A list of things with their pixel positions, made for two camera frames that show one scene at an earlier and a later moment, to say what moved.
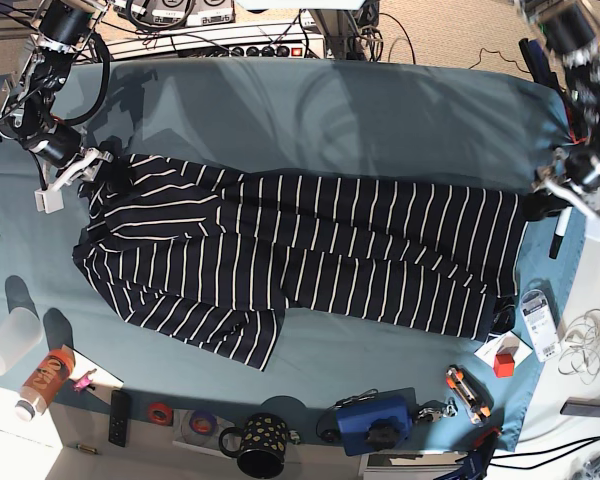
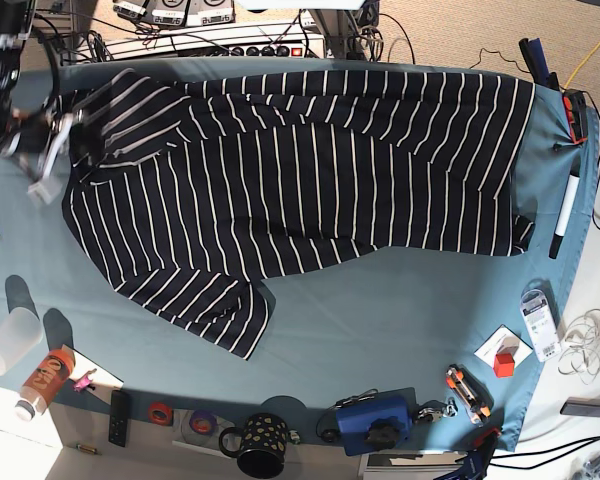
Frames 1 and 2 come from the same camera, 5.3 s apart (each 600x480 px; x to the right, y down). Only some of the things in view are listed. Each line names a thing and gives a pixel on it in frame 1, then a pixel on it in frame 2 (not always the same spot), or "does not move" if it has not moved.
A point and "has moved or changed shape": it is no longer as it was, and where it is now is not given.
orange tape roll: [160, 414] does not move
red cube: [504, 365] does not move
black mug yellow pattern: [264, 440] does not move
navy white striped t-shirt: [219, 256] has moved or changed shape
